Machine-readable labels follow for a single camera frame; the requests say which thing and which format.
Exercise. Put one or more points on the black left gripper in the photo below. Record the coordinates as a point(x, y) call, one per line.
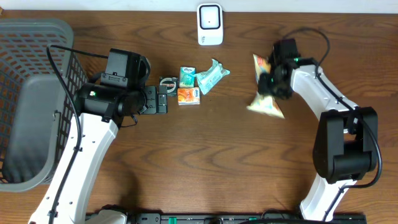
point(157, 101)

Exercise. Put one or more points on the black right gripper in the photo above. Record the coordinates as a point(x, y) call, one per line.
point(265, 89)

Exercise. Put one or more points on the orange tissue pack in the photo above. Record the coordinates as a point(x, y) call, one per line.
point(188, 96)

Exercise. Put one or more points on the orange white snack bag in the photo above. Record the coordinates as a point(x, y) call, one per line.
point(263, 103)

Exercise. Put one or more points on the teal tissue pack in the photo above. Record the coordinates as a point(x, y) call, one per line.
point(187, 77)

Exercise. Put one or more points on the light blue wipes pack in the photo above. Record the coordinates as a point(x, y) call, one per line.
point(208, 79)

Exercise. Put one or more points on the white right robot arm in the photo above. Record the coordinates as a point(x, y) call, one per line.
point(346, 154)

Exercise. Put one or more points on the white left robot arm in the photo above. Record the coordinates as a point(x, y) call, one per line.
point(101, 110)

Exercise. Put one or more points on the grey plastic basket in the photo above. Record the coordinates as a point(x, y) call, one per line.
point(35, 112)

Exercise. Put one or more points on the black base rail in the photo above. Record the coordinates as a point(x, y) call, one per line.
point(271, 217)

